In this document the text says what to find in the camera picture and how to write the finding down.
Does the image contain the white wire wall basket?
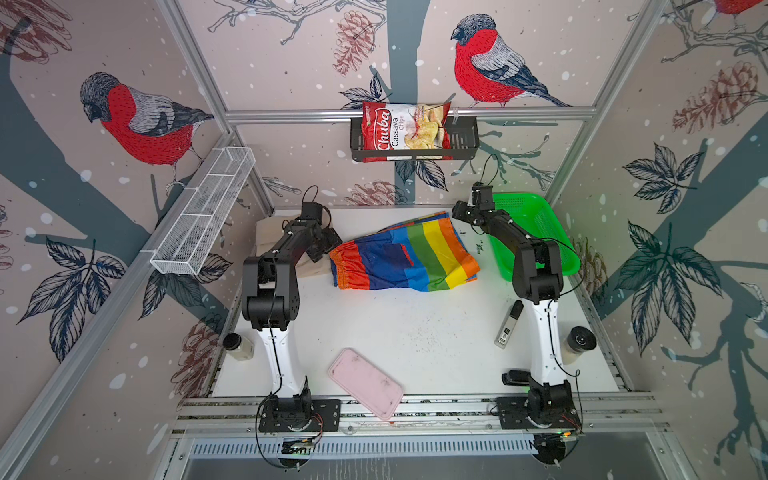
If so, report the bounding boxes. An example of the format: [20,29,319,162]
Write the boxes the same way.
[150,146,255,276]

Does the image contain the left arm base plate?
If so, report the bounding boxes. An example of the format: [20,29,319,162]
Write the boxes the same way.
[257,397,341,434]

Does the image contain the green plastic basket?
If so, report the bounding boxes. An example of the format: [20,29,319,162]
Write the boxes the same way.
[493,192,581,277]

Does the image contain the white round cup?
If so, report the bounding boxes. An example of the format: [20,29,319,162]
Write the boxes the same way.
[561,326,597,365]

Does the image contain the beige shorts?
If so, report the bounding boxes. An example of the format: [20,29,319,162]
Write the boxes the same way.
[255,215,331,281]

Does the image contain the black wire wall basket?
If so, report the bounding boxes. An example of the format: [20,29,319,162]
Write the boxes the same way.
[350,116,480,163]

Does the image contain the red cassava chips bag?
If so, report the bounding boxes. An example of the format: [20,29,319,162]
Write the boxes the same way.
[362,102,451,152]

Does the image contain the small bottle left side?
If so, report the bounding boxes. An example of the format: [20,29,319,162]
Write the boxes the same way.
[222,332,254,361]

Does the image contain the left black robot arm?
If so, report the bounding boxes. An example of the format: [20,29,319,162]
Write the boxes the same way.
[241,201,342,432]

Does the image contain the small black device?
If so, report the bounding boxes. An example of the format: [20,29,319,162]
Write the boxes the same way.
[501,369,530,387]

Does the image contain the multicoloured shorts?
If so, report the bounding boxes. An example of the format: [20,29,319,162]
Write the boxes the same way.
[329,212,480,292]

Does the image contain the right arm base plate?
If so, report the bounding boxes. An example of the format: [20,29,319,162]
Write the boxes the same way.
[493,396,582,430]

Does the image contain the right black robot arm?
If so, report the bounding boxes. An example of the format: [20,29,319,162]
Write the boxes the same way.
[452,182,579,428]

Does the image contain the pink plastic tray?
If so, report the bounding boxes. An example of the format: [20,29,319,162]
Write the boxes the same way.
[328,348,404,421]

